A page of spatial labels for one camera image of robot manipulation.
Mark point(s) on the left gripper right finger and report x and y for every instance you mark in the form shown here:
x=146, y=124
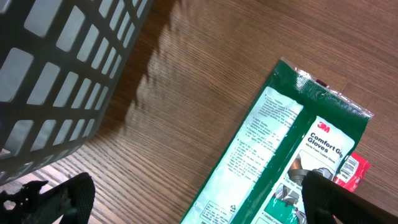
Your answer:
x=326, y=202

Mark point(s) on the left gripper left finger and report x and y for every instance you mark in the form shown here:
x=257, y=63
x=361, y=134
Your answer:
x=69, y=202

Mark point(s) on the green sponge package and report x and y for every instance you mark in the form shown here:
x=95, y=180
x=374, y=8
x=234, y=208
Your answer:
x=295, y=125

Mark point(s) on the grey plastic mesh basket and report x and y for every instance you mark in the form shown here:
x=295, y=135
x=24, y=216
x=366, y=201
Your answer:
x=60, y=64

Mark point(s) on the red stick packet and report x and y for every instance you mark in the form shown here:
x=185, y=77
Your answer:
x=352, y=172

